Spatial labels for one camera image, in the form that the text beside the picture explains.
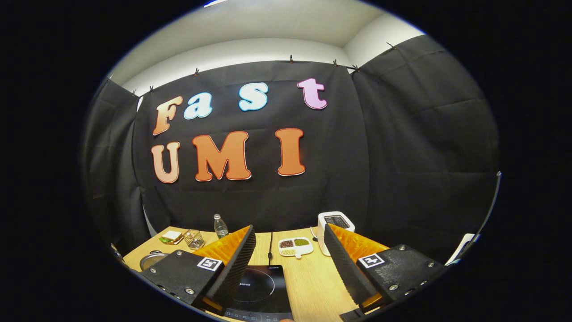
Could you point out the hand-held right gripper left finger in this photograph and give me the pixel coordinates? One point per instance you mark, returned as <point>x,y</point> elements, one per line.
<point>237,268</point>

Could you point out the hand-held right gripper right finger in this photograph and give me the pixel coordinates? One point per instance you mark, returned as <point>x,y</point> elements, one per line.
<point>346,268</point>

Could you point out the black induction cooktop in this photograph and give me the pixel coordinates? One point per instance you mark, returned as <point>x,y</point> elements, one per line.
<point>268,290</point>

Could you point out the white toaster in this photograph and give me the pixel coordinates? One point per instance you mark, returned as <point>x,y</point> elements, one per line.
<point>328,232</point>

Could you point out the clear plastic water bottle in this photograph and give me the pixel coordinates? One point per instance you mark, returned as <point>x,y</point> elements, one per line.
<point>220,229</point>

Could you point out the white divided dish of beans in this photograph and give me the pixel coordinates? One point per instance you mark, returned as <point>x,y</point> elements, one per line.
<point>295,246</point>

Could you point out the sandwich on white plate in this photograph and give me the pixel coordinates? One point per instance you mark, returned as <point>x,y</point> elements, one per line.
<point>171,236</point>

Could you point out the black backdrop cloth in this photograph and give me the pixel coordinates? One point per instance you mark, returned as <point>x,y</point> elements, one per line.
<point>380,143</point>

